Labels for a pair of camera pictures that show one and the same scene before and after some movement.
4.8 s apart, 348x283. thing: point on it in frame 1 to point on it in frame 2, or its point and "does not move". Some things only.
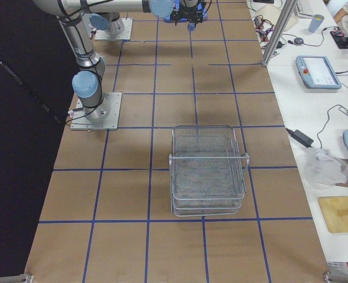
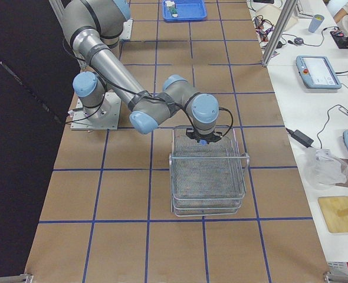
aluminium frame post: (282, 25) does not move
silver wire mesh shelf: (207, 174) does not move
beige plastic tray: (272, 13) does not move
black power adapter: (300, 137) does not move
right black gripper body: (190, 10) to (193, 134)
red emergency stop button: (191, 26) to (203, 142)
